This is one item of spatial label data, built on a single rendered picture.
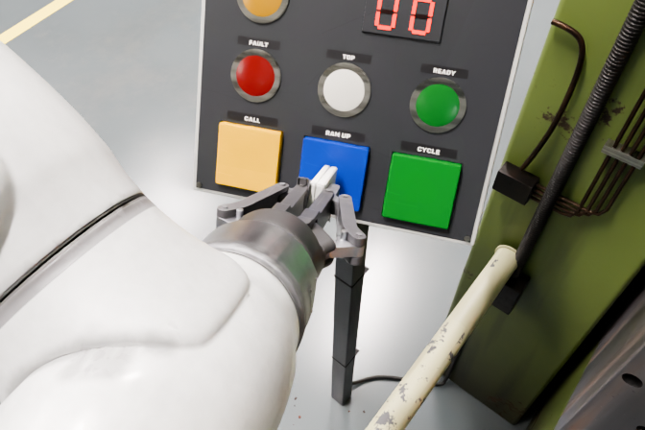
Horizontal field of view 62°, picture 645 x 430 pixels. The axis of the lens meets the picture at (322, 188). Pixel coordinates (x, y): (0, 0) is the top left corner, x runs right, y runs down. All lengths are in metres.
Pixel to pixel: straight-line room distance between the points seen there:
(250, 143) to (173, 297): 0.40
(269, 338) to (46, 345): 0.09
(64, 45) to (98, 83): 0.37
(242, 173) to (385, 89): 0.19
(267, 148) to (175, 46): 2.10
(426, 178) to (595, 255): 0.46
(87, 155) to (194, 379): 0.11
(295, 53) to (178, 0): 2.46
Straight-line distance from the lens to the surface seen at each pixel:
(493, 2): 0.58
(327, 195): 0.51
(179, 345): 0.23
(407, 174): 0.59
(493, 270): 1.01
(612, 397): 0.90
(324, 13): 0.59
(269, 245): 0.33
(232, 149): 0.63
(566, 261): 1.03
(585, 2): 0.76
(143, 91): 2.46
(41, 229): 0.24
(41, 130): 0.26
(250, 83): 0.61
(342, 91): 0.59
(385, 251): 1.78
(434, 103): 0.58
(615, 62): 0.76
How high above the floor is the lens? 1.46
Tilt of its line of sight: 49 degrees down
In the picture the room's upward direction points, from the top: straight up
